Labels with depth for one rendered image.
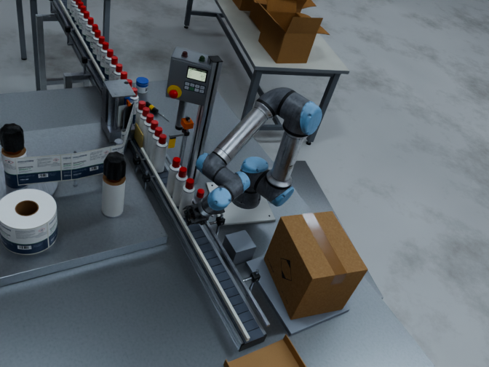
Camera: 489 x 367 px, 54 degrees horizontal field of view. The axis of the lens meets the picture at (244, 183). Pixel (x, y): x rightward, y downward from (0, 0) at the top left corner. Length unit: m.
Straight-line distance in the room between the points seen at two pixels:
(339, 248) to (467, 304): 1.96
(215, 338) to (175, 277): 0.30
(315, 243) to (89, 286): 0.86
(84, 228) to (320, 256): 0.94
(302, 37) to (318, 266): 2.21
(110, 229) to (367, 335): 1.12
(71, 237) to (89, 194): 0.25
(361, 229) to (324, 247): 1.88
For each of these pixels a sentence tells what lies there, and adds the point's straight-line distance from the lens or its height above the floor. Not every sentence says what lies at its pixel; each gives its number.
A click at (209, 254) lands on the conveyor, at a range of 1.98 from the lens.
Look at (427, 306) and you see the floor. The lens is 3.50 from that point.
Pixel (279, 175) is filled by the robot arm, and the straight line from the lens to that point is 2.04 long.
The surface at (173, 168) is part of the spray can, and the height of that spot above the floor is 1.05.
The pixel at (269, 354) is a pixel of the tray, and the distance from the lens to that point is 1.85.
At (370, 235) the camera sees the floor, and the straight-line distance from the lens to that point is 3.70.
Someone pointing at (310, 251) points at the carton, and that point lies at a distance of 1.80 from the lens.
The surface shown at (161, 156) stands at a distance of 2.21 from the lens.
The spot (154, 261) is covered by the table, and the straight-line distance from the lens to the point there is 1.99.
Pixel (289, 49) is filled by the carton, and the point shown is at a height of 0.89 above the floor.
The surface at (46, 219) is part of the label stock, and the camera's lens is 1.87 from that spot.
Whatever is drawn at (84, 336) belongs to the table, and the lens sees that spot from 1.80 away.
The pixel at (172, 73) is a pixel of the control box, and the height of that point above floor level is 1.40.
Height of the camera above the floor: 2.40
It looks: 41 degrees down
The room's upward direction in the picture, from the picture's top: 17 degrees clockwise
